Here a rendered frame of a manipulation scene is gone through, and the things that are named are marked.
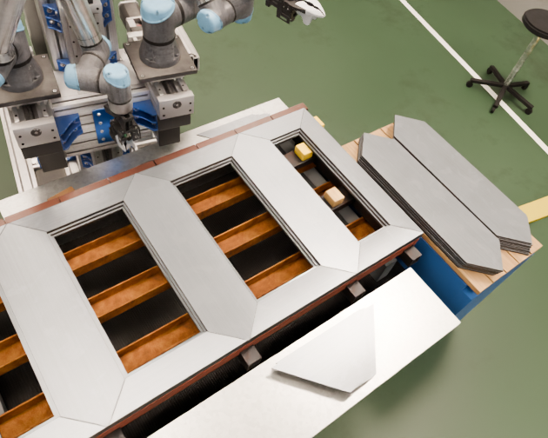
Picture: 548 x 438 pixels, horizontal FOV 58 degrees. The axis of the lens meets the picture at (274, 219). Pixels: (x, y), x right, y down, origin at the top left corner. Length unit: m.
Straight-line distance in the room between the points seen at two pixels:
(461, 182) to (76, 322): 1.51
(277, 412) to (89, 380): 0.55
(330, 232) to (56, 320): 0.93
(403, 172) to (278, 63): 1.97
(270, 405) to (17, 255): 0.90
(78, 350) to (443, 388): 1.74
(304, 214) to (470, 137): 2.17
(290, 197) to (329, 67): 2.17
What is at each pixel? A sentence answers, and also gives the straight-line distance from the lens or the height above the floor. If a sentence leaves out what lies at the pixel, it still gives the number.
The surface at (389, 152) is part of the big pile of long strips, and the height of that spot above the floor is 0.85.
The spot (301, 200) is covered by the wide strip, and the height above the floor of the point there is 0.85.
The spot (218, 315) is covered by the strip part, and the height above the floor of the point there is 0.85.
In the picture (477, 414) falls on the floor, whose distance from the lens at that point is 2.68.
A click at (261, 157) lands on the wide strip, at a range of 1.93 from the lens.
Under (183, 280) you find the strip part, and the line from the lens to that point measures 1.60.
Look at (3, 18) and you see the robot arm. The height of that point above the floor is 1.40.
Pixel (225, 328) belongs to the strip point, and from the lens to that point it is 1.54.
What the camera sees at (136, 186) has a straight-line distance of 1.82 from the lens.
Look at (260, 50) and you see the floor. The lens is 3.89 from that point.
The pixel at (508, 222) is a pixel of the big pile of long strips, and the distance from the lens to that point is 2.11.
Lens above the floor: 2.26
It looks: 54 degrees down
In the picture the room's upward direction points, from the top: 14 degrees clockwise
